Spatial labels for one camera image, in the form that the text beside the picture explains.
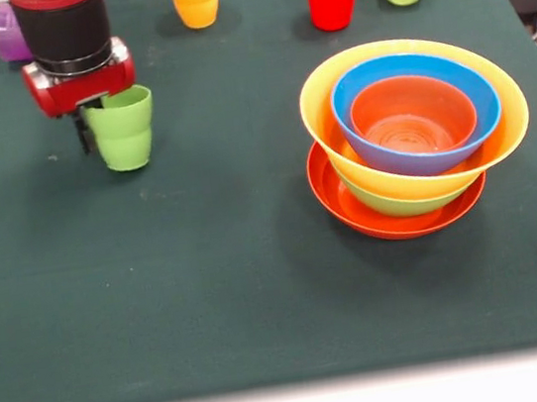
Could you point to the green plastic bowl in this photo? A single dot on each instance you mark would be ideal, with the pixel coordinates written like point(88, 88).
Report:
point(399, 207)

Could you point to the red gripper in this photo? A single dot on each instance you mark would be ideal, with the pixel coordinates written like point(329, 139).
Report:
point(78, 90)

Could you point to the purple plastic cup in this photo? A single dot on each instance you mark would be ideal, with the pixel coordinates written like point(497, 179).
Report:
point(8, 42)

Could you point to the dark green tablecloth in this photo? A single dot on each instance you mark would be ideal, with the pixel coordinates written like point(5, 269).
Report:
point(215, 318)

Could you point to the small red plastic bowl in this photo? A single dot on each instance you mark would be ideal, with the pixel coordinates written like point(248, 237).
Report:
point(409, 96)

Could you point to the large orange plastic bowl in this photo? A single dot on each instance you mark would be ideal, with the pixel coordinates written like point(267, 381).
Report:
point(321, 113)

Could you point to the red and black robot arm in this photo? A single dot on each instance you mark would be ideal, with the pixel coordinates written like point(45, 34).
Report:
point(64, 29)

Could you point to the yellow plastic cup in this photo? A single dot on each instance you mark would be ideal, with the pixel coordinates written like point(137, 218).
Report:
point(194, 1)

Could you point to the blue plastic bowl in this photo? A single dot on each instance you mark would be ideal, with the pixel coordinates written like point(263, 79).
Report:
point(429, 63)

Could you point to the wide red plastic bowl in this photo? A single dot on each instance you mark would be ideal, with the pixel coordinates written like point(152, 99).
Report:
point(333, 202)

